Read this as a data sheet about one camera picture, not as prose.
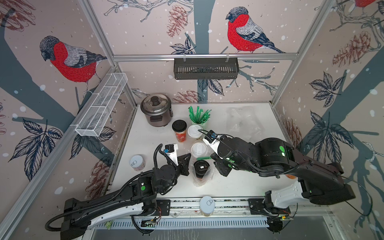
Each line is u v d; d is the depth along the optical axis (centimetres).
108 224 68
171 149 59
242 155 35
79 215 45
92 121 71
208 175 67
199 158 70
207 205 70
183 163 59
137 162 84
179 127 86
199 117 97
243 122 107
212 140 46
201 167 69
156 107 97
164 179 49
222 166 47
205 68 104
